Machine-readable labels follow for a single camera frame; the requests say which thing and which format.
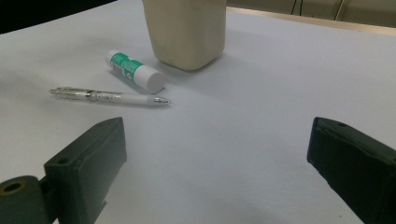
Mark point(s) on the silver white pen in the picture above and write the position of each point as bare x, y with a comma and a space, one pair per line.
124, 98

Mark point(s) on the beige wooden cabinet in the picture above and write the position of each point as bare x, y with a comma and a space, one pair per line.
367, 14

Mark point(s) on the white green glue stick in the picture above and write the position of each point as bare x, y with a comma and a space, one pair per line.
130, 68

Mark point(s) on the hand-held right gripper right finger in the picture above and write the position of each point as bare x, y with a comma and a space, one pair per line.
351, 165

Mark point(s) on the beige square pen holder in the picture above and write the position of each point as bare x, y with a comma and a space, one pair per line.
186, 34

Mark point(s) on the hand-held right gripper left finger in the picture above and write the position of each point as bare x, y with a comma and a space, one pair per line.
84, 168

